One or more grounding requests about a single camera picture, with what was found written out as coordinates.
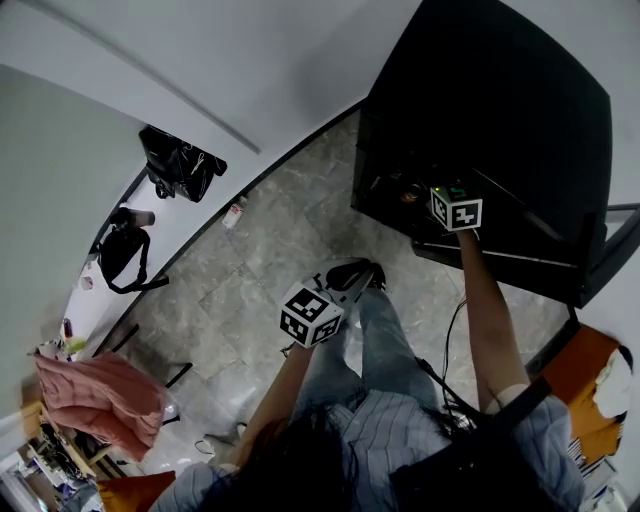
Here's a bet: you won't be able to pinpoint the black handbag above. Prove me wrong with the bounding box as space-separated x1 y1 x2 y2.
138 124 229 204

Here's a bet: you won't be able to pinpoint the black head camera mount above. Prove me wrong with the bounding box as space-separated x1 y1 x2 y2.
479 375 554 436

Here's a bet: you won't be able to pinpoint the black cable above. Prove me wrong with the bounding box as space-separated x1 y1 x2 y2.
442 299 481 416

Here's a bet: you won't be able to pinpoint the black cup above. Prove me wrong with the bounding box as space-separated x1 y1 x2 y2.
109 207 156 229

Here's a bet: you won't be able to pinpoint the black mini fridge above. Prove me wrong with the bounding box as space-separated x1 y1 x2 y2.
349 0 640 309

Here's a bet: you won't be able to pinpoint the person's right forearm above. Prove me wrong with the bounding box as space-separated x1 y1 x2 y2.
457 227 531 414

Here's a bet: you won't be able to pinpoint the white garment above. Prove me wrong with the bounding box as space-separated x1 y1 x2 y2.
593 344 634 420

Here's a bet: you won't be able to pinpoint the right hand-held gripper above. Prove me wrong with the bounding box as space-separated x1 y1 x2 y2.
430 182 484 233

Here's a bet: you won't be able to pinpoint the person's left forearm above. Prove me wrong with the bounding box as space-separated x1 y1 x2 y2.
234 342 316 466

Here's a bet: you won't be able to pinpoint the black bag with strap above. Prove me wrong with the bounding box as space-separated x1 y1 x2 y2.
97 227 170 295

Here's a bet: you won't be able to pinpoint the black metal stand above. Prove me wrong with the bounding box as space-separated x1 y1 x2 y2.
94 324 194 389

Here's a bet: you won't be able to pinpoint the blue jeans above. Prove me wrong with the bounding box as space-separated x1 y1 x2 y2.
292 287 441 416

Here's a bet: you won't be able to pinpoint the small white carton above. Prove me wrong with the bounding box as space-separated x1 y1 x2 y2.
221 195 250 230

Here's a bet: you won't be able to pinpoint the pink jacket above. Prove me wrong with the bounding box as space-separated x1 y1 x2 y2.
33 351 171 462

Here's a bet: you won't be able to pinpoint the striped light blue shirt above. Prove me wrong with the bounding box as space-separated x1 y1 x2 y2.
149 382 586 512

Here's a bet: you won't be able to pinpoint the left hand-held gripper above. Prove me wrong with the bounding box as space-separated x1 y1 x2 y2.
279 257 374 349

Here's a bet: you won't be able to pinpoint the orange cushion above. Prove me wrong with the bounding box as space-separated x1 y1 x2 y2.
97 469 177 512

